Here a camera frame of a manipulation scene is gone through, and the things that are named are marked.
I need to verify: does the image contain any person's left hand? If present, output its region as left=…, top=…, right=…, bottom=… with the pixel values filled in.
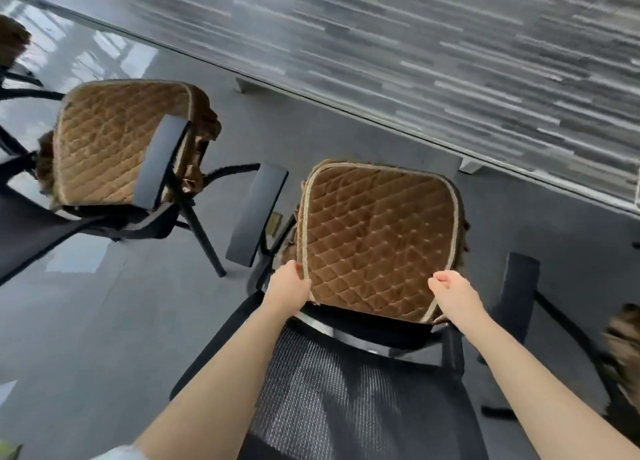
left=262, top=260, right=312, bottom=321

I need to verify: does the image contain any striped wooden table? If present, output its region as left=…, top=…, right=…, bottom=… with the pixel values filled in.
left=0, top=0, right=640, bottom=215

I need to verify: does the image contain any person's right hand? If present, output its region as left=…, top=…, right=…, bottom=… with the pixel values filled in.
left=427, top=270, right=489, bottom=333

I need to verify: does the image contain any person's left forearm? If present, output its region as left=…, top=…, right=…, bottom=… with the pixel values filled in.
left=132, top=309, right=299, bottom=460

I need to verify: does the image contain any person's right forearm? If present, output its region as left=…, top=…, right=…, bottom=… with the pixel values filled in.
left=462, top=314, right=640, bottom=460

